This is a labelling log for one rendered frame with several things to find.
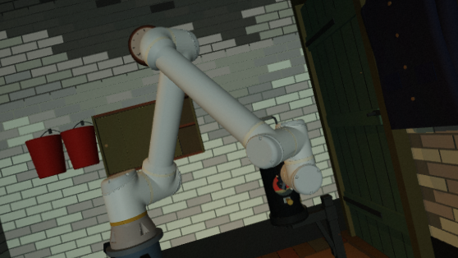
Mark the dark green plank door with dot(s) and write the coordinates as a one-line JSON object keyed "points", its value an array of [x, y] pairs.
{"points": [[343, 118]]}

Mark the olive notice board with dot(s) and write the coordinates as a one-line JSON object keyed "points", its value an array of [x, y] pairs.
{"points": [[123, 138]]}

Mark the round brown wall clock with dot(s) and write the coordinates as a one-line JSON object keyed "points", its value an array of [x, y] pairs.
{"points": [[135, 48]]}

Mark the black bench trestle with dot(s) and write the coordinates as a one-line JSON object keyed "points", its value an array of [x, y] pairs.
{"points": [[331, 224]]}

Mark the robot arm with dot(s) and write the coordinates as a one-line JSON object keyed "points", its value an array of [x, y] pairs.
{"points": [[214, 104]]}

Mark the red fire bucket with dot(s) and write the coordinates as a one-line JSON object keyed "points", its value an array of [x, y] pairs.
{"points": [[46, 154], [81, 146]]}

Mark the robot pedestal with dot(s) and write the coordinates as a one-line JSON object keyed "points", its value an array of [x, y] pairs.
{"points": [[136, 250]]}

